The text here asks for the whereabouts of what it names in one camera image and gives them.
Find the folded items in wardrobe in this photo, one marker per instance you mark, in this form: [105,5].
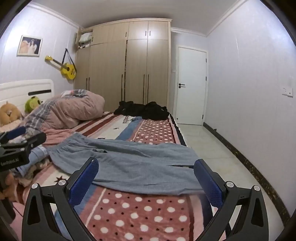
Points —
[85,40]

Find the brown plush toy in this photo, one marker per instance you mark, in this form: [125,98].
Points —
[9,113]

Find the pink plaid quilt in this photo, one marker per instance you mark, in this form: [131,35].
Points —
[76,109]

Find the pink ribbed garment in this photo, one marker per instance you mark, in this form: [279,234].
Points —
[55,136]

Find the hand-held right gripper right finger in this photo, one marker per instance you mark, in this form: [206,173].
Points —
[208,183]

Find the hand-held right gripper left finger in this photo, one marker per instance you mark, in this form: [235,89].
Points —
[84,183]

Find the grey-blue pants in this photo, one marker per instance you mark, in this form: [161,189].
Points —
[138,162]

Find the black garment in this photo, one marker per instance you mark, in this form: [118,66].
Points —
[155,111]
[129,108]

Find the white wall socket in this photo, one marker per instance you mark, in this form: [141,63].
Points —
[287,91]

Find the green plush toy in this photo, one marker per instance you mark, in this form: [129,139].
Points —
[32,104]

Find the light blue cloth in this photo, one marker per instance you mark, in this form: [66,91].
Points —
[38,154]

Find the white bed headboard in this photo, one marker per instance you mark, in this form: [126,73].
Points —
[23,89]

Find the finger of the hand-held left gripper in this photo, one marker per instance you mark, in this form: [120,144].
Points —
[32,140]
[16,132]

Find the printed polka dot blanket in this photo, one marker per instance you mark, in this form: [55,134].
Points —
[150,217]

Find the white door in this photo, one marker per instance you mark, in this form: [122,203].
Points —
[192,102]

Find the yellow plush toy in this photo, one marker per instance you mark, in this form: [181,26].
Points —
[67,69]

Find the pink textured pillow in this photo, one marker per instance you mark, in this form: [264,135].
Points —
[10,126]

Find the dark baseboard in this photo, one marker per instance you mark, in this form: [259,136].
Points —
[242,160]

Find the framed wall picture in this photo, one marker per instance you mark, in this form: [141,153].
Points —
[29,45]

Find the beige wardrobe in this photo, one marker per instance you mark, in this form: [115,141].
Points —
[138,69]

